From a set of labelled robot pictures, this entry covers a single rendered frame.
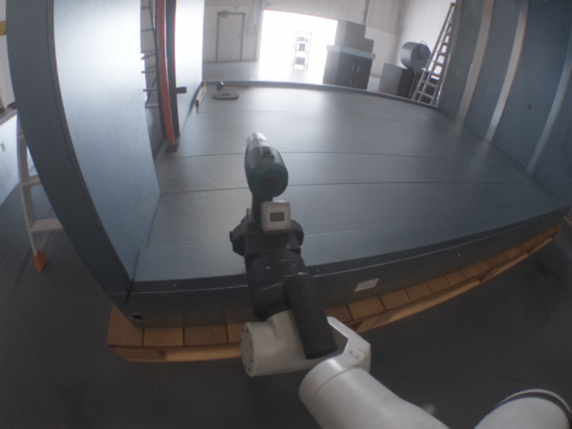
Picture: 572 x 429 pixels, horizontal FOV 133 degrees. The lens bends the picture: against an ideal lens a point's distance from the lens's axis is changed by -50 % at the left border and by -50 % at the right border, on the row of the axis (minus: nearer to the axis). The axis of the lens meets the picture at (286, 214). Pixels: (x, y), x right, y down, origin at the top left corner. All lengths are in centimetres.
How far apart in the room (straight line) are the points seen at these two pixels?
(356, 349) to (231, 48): 1090
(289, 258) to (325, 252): 30
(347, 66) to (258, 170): 513
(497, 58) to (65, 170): 386
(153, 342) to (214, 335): 19
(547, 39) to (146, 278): 380
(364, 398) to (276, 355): 11
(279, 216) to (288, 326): 16
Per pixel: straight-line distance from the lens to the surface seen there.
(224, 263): 57
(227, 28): 1097
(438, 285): 110
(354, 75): 553
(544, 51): 353
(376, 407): 20
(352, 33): 550
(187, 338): 78
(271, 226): 37
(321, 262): 60
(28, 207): 147
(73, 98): 43
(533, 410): 19
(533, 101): 340
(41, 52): 42
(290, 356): 28
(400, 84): 624
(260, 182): 35
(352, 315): 84
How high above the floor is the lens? 87
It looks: 40 degrees down
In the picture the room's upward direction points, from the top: 7 degrees clockwise
